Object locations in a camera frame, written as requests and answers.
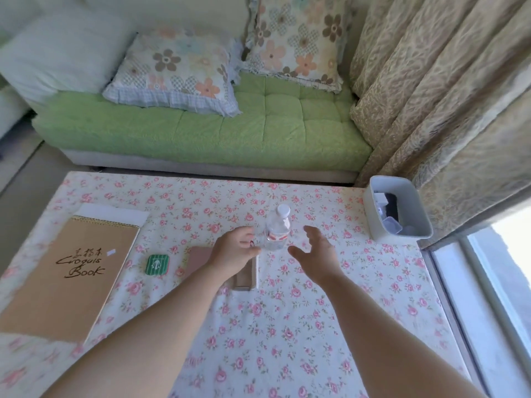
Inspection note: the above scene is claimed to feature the clear water bottle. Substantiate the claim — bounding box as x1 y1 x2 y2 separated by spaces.
264 204 292 252

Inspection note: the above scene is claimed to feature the small wooden box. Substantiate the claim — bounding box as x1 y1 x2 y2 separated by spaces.
232 254 261 291

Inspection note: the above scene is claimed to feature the floral pink-frilled tablecloth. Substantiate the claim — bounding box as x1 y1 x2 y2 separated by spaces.
0 171 472 398

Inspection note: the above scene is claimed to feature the sliding glass door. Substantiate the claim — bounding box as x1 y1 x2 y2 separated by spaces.
423 211 531 398

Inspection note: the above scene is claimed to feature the frilled pastel flower cushion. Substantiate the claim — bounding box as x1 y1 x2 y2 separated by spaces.
101 28 246 118

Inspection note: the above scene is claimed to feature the person's right hand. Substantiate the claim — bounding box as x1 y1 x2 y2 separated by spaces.
287 226 345 285

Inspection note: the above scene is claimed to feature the small brown notebook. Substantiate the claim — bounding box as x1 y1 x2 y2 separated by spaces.
182 245 216 278

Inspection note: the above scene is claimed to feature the green striped tin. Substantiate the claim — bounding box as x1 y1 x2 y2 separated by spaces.
145 254 171 275

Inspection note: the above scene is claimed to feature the small white storage bin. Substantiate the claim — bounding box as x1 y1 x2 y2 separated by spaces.
363 175 434 242

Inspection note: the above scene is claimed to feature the green cushioned white sofa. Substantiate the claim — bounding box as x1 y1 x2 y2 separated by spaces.
0 0 374 185

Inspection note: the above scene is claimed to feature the beige patterned curtain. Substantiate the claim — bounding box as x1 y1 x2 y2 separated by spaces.
348 0 531 252

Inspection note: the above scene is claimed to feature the person's left forearm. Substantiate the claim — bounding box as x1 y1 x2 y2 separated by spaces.
41 265 241 398

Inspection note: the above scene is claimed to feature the brown spiral sketchbook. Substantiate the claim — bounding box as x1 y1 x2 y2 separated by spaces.
0 202 150 344

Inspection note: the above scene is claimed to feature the person's left hand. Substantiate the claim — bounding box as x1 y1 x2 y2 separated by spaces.
206 226 263 286

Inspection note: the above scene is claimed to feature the green seated side sofa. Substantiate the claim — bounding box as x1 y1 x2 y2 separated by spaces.
0 85 32 142

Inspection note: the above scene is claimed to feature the person's right forearm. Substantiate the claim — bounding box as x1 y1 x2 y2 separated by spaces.
315 273 486 398

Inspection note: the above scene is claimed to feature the brown flower print cushion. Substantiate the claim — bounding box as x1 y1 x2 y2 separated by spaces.
240 0 353 95

